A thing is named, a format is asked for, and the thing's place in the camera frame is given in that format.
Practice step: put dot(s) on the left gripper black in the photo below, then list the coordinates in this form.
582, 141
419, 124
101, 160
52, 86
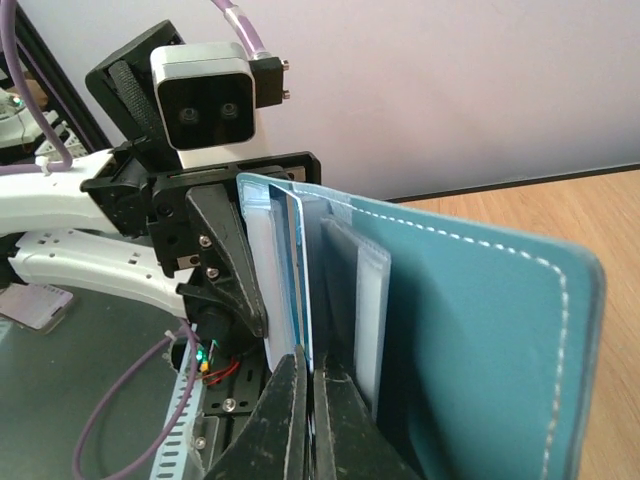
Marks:
193, 219

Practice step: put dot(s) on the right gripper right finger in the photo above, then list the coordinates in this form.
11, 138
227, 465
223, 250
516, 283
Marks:
348, 444

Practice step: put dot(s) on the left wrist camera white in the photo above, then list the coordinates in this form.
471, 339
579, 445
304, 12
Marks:
209, 97

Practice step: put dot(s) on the light blue cable duct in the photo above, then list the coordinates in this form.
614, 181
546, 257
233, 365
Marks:
178, 456

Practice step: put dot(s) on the light blue credit card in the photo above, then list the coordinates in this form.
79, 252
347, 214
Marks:
291, 243

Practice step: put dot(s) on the blue leather card holder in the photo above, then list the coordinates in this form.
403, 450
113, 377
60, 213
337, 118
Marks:
473, 347

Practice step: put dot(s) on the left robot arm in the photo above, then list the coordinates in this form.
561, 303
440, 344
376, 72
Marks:
53, 233

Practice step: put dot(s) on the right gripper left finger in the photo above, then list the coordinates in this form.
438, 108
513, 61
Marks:
274, 442

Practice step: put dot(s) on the pink card on base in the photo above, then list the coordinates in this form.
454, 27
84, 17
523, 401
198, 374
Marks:
38, 308

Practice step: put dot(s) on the black aluminium frame rail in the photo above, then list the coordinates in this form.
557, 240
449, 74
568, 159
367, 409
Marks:
63, 96

